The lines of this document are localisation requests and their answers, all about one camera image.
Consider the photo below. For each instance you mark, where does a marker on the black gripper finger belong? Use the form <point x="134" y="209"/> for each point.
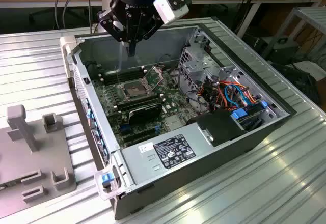
<point x="155" y="23"/>
<point x="108" y="19"/>

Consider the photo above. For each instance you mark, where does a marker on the CPU socket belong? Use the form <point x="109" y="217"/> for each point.
<point x="133" y="89"/>

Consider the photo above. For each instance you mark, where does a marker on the black expansion slot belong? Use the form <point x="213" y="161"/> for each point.
<point x="138" y="136"/>

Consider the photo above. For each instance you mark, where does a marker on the dark RAM module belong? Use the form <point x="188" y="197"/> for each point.
<point x="122" y="71"/>
<point x="137" y="101"/>
<point x="141" y="105"/>
<point x="124" y="77"/>

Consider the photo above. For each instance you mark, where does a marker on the metal locking lever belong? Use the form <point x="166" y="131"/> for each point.
<point x="118" y="77"/>

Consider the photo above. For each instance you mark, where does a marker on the metal drive cage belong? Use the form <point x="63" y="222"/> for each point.
<point x="196" y="67"/>

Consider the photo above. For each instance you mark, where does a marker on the green motherboard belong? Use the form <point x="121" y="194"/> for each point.
<point x="173" y="99"/>

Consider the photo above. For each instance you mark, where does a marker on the black graphics card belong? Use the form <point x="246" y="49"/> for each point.
<point x="145" y="113"/>

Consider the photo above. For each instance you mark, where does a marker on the silver chipset heat sink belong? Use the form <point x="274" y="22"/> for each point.
<point x="174" y="122"/>

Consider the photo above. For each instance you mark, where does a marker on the black plastic shroud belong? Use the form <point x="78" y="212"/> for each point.
<point x="219" y="127"/>

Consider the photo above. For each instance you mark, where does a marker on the blue disk carrier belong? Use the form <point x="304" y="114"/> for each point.
<point x="240" y="114"/>

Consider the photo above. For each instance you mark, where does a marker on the grey power supply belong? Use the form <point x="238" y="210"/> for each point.
<point x="145" y="165"/>

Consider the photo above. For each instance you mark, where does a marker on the open black PC case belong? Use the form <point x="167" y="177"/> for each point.
<point x="254" y="137"/>

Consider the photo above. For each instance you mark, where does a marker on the black bag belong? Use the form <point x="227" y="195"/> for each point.
<point x="300" y="84"/>

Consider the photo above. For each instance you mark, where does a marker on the grey parts rack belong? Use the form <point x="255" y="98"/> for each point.
<point x="38" y="163"/>

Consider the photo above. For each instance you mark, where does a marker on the clear case latch blue tab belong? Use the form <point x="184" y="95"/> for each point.
<point x="107" y="180"/>

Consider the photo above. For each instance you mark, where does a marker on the green circuit board part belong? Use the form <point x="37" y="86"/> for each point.
<point x="7" y="185"/>

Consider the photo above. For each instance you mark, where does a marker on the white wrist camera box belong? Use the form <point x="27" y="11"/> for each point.
<point x="169" y="9"/>

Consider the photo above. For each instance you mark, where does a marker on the metal frame table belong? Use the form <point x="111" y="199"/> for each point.
<point x="310" y="14"/>

